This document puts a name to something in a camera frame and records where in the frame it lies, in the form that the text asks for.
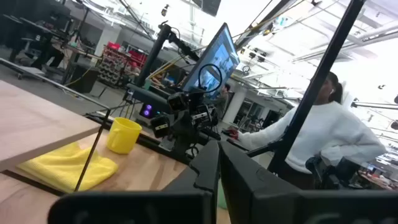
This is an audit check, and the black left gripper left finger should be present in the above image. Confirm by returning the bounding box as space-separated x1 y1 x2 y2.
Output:
163 139 221 192

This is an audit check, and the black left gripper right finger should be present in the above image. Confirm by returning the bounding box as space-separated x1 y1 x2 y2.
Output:
220 141 301 224

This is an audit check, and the green plastic cup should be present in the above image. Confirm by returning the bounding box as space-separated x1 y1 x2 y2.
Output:
217 179 228 210

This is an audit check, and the yellow mug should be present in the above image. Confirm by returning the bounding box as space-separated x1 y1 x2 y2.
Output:
106 117 143 155

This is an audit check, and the person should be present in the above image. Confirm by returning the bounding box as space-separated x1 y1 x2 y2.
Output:
214 83 233 121
229 71 388 190

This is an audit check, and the black box with purple lights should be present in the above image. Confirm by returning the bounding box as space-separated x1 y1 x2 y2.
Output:
139 103 154 119

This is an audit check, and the black flat monitor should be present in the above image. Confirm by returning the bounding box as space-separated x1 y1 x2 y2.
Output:
182 22 241 100

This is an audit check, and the black office chair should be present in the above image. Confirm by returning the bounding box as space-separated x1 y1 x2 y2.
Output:
306 155 363 190

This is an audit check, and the storage rack with red bins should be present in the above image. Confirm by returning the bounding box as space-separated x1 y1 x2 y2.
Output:
98 42 149 88

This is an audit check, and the yellow folded cloth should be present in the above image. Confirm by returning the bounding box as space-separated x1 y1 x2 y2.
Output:
16 142 119 194

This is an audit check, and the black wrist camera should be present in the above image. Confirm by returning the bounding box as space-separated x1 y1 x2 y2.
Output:
167 91 189 113

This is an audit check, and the black looped cable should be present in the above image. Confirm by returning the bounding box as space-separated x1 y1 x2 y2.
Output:
198 63 223 94

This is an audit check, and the black articulated mount pole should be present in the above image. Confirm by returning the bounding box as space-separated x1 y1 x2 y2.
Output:
135 22 201 88

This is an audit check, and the black frame post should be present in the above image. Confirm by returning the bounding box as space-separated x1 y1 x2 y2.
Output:
266 0 367 175

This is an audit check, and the wooden shelf with black frame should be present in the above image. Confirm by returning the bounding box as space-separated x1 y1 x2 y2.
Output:
0 57 112 192

